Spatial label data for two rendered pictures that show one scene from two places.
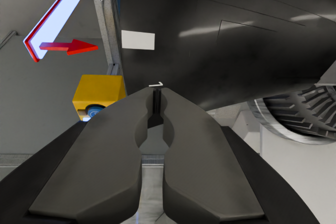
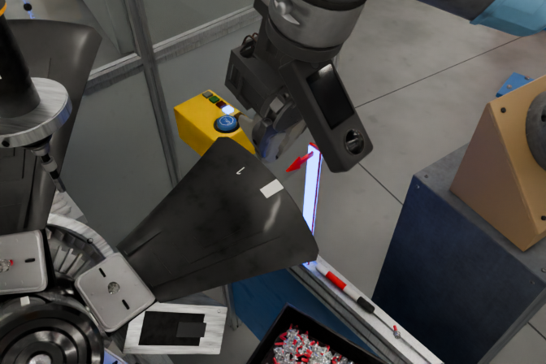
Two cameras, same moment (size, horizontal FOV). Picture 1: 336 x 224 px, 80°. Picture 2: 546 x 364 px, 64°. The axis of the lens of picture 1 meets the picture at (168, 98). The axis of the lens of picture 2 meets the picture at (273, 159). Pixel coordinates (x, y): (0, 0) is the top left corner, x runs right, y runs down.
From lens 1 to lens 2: 0.44 m
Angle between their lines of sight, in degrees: 34
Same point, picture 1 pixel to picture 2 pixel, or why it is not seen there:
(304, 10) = (201, 269)
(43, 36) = (314, 159)
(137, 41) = (271, 188)
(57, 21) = (311, 174)
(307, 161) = not seen: outside the picture
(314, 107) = (60, 251)
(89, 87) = (246, 144)
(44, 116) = not seen: hidden behind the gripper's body
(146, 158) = (96, 86)
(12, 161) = (252, 14)
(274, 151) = not seen: hidden behind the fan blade
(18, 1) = (337, 196)
